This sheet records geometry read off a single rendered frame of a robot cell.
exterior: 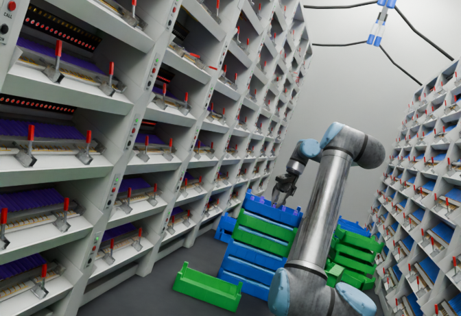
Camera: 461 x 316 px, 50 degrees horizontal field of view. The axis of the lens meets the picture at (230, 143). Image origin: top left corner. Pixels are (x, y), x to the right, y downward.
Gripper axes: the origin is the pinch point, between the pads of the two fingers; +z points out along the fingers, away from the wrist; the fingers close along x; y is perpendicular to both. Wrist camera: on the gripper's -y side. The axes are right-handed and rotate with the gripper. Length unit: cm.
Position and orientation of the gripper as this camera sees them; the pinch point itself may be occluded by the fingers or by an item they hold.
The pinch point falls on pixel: (274, 205)
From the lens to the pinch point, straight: 253.7
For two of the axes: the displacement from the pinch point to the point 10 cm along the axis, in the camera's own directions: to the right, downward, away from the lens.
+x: -7.8, -2.9, 5.6
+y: 4.4, 3.9, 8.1
